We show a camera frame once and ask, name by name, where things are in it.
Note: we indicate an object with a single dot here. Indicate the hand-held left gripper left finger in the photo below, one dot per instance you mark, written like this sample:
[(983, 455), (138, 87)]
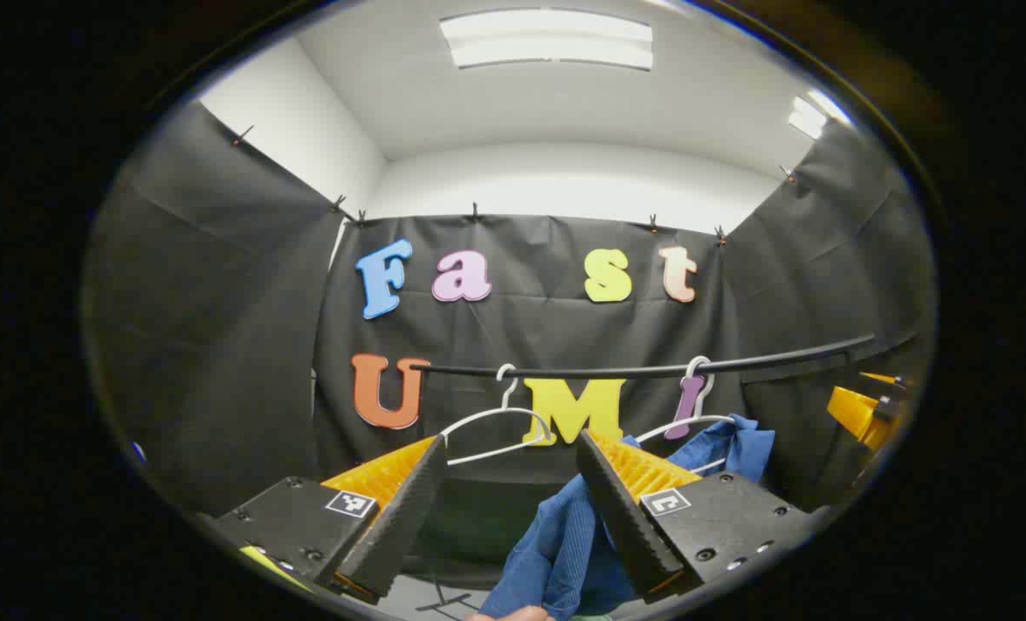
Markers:
[(401, 526)]

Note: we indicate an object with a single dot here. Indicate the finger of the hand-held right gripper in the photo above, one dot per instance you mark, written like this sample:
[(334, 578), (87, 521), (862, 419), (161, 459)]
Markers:
[(888, 379), (858, 418)]

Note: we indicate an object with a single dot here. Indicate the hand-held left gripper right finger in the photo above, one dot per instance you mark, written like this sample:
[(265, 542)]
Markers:
[(625, 526)]

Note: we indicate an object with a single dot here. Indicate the blue shirt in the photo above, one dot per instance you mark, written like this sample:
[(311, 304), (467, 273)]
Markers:
[(556, 552)]

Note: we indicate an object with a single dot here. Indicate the white plastic hanger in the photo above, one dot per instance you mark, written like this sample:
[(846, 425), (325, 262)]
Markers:
[(507, 398), (699, 398)]

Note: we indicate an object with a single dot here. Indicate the black clothes rack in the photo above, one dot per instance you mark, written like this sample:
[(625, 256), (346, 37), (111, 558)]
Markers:
[(478, 372)]

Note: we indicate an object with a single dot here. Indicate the black backdrop cloth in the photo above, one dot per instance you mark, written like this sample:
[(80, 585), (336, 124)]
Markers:
[(220, 345)]

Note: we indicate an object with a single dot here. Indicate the small ceiling light panel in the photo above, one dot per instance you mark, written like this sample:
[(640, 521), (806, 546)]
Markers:
[(810, 116)]

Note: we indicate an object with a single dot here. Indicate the long ceiling light panel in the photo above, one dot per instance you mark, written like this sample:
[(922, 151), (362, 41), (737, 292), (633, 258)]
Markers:
[(547, 39)]

